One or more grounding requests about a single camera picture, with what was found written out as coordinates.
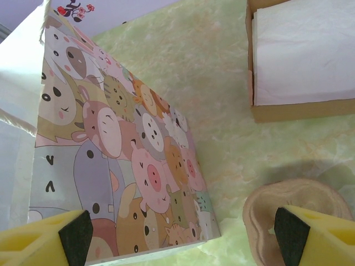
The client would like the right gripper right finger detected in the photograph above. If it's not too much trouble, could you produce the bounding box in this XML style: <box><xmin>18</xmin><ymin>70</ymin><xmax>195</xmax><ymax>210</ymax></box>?
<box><xmin>273</xmin><ymin>204</ymin><xmax>355</xmax><ymax>266</ymax></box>

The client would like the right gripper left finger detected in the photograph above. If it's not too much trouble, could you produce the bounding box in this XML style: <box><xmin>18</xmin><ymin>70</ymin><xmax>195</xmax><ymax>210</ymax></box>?
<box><xmin>0</xmin><ymin>209</ymin><xmax>94</xmax><ymax>266</ymax></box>

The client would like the brown pulp cup carrier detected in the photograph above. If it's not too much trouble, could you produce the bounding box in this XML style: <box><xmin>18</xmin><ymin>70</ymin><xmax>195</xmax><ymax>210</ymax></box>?
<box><xmin>242</xmin><ymin>178</ymin><xmax>351</xmax><ymax>266</ymax></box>

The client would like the white paper bag with handles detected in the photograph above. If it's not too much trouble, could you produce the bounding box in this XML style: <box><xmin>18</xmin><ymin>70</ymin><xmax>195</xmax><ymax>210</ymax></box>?
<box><xmin>0</xmin><ymin>0</ymin><xmax>222</xmax><ymax>264</ymax></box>

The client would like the brown cardboard napkin tray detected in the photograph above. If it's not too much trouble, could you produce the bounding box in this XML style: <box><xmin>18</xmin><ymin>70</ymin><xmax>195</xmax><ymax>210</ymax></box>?
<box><xmin>245</xmin><ymin>0</ymin><xmax>355</xmax><ymax>123</ymax></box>

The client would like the white napkin stack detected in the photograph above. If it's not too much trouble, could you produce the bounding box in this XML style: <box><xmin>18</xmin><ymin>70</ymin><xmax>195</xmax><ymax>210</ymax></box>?
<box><xmin>251</xmin><ymin>0</ymin><xmax>355</xmax><ymax>107</ymax></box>

